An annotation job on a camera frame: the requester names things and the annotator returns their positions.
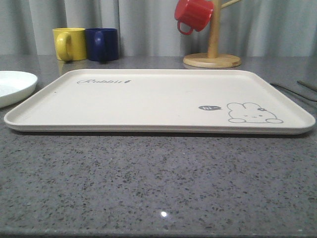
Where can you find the white round plate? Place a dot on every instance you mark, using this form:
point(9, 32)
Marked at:
point(16, 86)

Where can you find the wooden mug tree stand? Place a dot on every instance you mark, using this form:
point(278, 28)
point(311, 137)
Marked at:
point(213, 59)

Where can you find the silver chopstick pair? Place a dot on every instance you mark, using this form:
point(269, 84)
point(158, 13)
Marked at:
point(307, 85)

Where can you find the dark blue mug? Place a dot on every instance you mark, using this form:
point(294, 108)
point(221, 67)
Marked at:
point(102, 44)

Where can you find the red mug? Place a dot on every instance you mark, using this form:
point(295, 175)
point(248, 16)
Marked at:
point(194, 13)

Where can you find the yellow mug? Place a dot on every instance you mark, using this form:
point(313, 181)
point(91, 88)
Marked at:
point(70, 44)

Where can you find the beige rabbit serving tray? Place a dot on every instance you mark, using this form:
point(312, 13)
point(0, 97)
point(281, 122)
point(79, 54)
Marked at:
point(160, 100)

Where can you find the grey curtain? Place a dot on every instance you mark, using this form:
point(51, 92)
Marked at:
point(254, 28)

